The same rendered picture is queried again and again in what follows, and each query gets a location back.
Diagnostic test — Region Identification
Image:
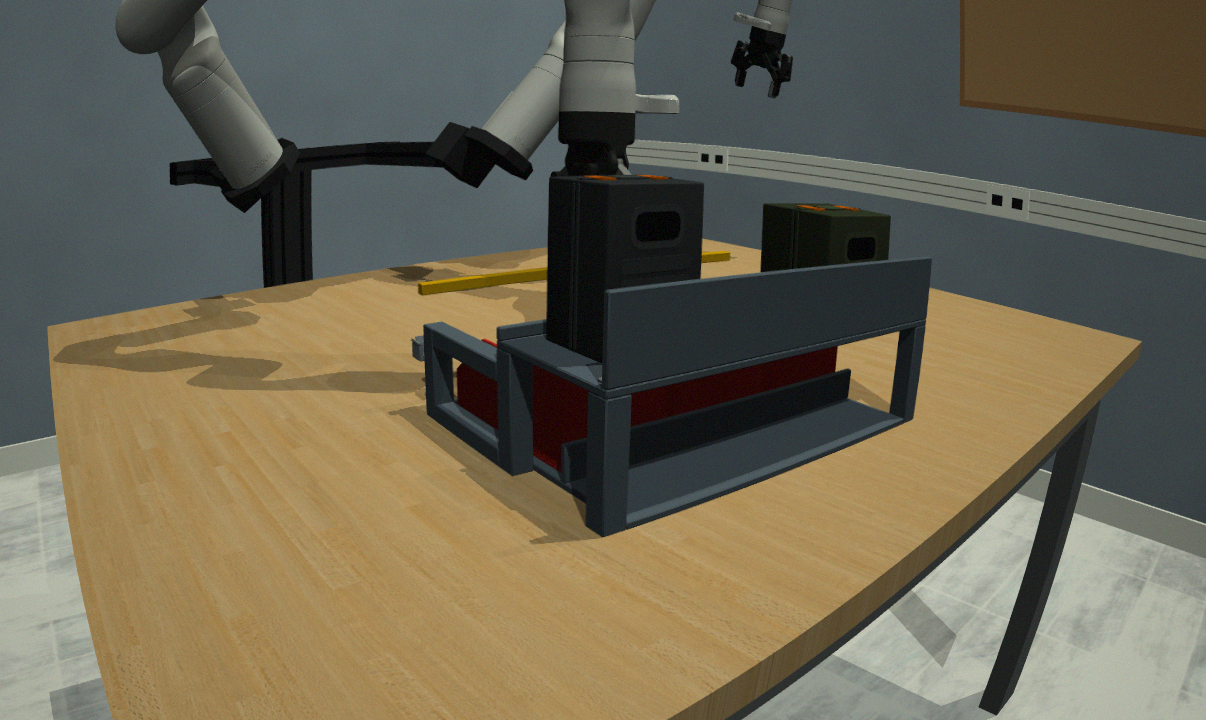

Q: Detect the yellow bar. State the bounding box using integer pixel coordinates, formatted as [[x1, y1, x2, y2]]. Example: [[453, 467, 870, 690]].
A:
[[418, 251, 730, 295]]

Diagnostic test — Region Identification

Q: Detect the red open-front bin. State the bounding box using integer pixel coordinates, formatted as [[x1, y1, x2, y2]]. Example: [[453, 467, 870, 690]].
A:
[[457, 363, 668, 473], [763, 346, 838, 391], [667, 364, 765, 417]]

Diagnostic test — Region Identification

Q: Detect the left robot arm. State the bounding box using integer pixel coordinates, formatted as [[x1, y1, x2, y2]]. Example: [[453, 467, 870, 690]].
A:
[[482, 0, 792, 160]]

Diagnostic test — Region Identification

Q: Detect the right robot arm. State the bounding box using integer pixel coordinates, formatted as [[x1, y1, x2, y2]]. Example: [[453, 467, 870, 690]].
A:
[[115, 0, 679, 189]]

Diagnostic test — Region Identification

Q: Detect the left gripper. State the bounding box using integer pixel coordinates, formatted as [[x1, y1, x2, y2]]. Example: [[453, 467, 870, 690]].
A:
[[731, 27, 794, 98]]

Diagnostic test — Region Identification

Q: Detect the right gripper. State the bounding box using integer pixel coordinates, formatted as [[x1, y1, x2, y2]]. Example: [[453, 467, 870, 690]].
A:
[[550, 111, 636, 177]]

